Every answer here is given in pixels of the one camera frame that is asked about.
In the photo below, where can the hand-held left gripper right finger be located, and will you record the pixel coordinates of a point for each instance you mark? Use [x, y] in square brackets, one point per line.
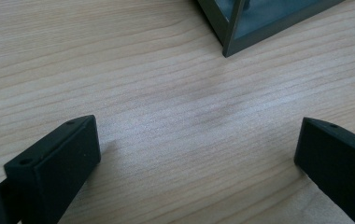
[337, 165]

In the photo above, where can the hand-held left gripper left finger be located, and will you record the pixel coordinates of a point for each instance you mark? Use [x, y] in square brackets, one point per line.
[54, 168]

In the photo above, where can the grey metal frame box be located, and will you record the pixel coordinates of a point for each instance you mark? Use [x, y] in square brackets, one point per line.
[261, 23]

